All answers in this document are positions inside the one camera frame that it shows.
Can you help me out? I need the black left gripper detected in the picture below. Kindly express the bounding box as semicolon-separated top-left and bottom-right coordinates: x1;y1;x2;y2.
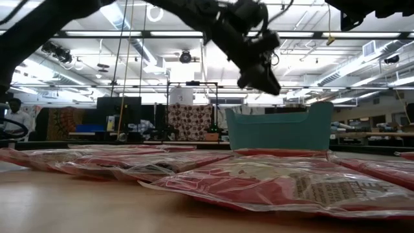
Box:
206;28;281;96

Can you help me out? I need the red popcorn bag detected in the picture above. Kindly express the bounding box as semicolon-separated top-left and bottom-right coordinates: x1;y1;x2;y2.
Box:
72;150;234;174
393;150;414;162
0;147;85;172
138;154;414;221
327;151;414;192
53;161;184;183

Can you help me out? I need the teal plastic basket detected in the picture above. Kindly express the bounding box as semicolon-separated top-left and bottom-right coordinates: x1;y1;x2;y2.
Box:
225;101;334;151

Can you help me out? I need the long ceiling light strip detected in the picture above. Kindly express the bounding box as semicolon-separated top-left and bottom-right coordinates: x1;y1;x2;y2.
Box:
278;31;314;38
321;31;402;38
64;30;143;37
149;30;204;37

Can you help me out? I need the black ceiling spot lamp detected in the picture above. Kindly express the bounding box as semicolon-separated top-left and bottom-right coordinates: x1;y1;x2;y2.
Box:
179;49;193;65

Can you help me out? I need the floral patterned cloth panel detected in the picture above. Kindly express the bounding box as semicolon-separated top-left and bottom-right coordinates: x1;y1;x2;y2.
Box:
167;103;213;142

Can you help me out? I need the white cylinder container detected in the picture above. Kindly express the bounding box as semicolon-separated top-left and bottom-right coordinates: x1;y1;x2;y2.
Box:
169;87;194;105

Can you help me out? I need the white air vent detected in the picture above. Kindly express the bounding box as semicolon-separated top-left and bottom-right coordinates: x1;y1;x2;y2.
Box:
362;39;376;58

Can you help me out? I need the wooden workbench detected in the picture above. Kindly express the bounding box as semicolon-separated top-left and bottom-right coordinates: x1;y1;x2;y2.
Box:
329;130;414;147

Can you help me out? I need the black monitor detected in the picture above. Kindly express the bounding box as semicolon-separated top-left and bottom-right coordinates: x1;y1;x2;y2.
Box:
96;96;142;133

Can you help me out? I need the blue box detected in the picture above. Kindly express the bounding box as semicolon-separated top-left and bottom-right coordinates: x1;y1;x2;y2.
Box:
75;124;105;133

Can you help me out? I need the orange patterned cloth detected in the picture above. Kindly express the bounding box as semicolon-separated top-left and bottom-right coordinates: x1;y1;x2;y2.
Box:
47;106;85;142

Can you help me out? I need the person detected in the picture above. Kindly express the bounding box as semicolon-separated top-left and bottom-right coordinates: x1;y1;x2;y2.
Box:
3;98;33;142

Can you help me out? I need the black metal frame stand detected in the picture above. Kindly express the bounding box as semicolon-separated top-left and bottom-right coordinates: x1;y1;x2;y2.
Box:
166;80;220;143

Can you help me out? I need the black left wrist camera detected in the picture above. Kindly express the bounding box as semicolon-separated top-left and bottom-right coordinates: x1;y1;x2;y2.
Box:
233;0;270;32

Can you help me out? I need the yellow hanging plug cord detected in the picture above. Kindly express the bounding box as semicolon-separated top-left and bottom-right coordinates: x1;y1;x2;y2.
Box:
325;2;336;47

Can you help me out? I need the silver ventilation duct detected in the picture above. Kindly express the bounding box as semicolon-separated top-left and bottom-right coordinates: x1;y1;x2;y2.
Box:
316;40;414;87
100;3;169;75

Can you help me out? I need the black hanging cable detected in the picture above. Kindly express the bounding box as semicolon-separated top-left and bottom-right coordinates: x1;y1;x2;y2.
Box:
111;0;129;98
138;0;147;98

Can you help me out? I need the yellow hanging rope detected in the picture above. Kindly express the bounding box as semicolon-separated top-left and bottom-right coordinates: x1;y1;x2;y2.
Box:
116;0;135;140

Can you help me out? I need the black table frame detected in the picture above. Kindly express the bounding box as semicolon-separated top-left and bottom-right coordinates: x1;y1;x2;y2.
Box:
0;139;414;153

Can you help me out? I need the black ceiling camera cluster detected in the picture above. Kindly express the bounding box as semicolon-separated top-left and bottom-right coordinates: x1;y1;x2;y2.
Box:
41;40;74;65

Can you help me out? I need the black looped cable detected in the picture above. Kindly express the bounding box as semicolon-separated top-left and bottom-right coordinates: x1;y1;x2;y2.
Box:
0;117;29;140

